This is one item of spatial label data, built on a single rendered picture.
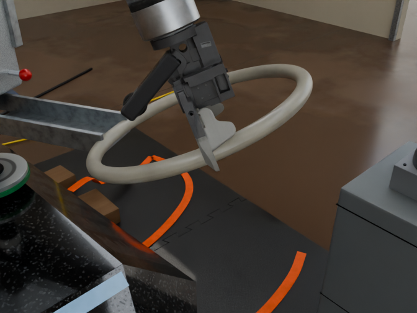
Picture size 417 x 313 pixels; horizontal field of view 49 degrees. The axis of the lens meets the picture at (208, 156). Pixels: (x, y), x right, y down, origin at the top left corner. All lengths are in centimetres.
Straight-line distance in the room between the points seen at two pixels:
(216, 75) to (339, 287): 101
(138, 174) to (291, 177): 216
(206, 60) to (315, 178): 226
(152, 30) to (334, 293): 113
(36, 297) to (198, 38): 69
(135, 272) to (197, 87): 61
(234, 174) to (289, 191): 36
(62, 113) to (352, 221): 84
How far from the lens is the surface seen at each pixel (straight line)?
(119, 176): 79
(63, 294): 110
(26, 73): 126
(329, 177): 291
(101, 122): 116
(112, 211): 243
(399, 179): 134
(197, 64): 68
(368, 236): 135
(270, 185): 278
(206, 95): 68
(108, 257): 116
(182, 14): 65
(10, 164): 147
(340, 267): 148
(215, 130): 66
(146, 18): 65
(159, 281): 124
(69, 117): 121
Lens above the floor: 159
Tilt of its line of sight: 32 degrees down
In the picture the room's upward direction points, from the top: straight up
